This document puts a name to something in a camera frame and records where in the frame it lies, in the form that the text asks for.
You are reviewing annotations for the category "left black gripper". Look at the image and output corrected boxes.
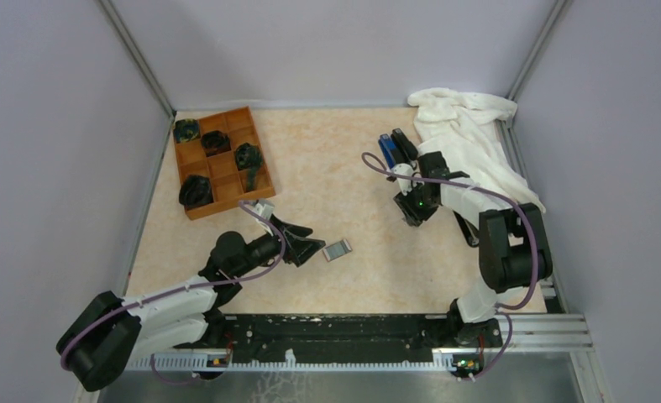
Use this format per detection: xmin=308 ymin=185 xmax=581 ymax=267
xmin=233 ymin=214 xmax=326 ymax=278

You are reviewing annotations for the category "dark rolled tie back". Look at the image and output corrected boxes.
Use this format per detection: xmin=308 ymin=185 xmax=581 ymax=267
xmin=234 ymin=143 xmax=263 ymax=170

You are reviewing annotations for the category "dark rolled tie middle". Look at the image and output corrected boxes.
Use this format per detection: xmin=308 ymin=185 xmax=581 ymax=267
xmin=201 ymin=130 xmax=231 ymax=157

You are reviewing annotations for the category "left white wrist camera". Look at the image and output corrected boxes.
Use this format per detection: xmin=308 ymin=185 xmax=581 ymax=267
xmin=253 ymin=199 xmax=275 ymax=222

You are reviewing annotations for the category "black stapler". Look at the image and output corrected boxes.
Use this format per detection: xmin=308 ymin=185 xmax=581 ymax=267
xmin=454 ymin=212 xmax=480 ymax=248
xmin=391 ymin=128 xmax=418 ymax=162

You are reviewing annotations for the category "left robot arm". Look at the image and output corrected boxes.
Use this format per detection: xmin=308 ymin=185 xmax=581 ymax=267
xmin=55 ymin=215 xmax=326 ymax=391

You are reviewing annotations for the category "orange wooden divided tray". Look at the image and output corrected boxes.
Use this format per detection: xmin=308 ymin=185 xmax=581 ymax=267
xmin=172 ymin=107 xmax=275 ymax=220

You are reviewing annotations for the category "blue stapler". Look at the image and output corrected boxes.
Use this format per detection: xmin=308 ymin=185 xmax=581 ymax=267
xmin=378 ymin=133 xmax=406 ymax=169

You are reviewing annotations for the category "dark rolled tie front left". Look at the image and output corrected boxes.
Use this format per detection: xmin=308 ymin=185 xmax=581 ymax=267
xmin=173 ymin=118 xmax=201 ymax=144

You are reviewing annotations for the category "white towel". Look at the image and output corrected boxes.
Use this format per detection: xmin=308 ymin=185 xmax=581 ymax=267
xmin=407 ymin=87 xmax=547 ymax=213

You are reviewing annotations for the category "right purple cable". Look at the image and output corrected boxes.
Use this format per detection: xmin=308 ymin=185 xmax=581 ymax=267
xmin=360 ymin=151 xmax=540 ymax=382

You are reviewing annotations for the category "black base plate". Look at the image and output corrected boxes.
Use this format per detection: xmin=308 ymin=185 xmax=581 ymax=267
xmin=180 ymin=314 xmax=503 ymax=364

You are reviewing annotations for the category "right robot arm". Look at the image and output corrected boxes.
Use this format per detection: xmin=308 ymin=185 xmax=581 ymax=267
xmin=391 ymin=152 xmax=553 ymax=346

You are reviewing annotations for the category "dark rolled tie front right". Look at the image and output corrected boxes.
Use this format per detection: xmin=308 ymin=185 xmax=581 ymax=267
xmin=178 ymin=175 xmax=213 ymax=210

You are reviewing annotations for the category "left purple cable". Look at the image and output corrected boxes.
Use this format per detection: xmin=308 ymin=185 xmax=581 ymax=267
xmin=60 ymin=201 xmax=288 ymax=388

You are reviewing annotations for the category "aluminium frame rail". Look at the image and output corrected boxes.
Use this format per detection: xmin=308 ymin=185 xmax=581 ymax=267
xmin=74 ymin=314 xmax=610 ymax=403

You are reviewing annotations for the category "dark rolled tie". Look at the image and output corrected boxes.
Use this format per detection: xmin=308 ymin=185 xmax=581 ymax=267
xmin=173 ymin=118 xmax=201 ymax=144
xmin=201 ymin=130 xmax=231 ymax=157
xmin=178 ymin=175 xmax=213 ymax=210
xmin=234 ymin=143 xmax=263 ymax=170

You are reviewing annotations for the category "staple box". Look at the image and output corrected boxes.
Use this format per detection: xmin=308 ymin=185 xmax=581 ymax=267
xmin=323 ymin=238 xmax=353 ymax=262

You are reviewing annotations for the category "purple cable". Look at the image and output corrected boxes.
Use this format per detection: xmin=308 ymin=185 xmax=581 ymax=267
xmin=360 ymin=151 xmax=540 ymax=382
xmin=60 ymin=201 xmax=288 ymax=388

